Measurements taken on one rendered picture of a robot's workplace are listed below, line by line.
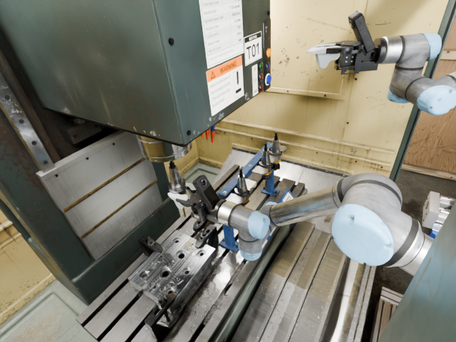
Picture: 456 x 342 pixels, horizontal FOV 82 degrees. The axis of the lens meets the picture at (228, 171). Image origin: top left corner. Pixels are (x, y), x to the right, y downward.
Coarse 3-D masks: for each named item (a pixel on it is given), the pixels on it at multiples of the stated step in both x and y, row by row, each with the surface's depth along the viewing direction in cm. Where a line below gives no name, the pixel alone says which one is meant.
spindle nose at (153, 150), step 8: (136, 136) 76; (144, 136) 73; (144, 144) 74; (152, 144) 73; (160, 144) 73; (168, 144) 74; (144, 152) 77; (152, 152) 75; (160, 152) 75; (168, 152) 75; (176, 152) 76; (184, 152) 78; (152, 160) 77; (160, 160) 76; (168, 160) 77
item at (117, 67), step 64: (0, 0) 67; (64, 0) 54; (128, 0) 45; (192, 0) 49; (256, 0) 68; (64, 64) 67; (128, 64) 53; (192, 64) 54; (128, 128) 66; (192, 128) 59
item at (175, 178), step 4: (172, 168) 86; (176, 168) 87; (172, 172) 87; (176, 172) 87; (172, 176) 87; (176, 176) 88; (180, 176) 90; (172, 180) 88; (176, 180) 88; (180, 180) 89; (172, 184) 89; (176, 184) 89; (180, 184) 90
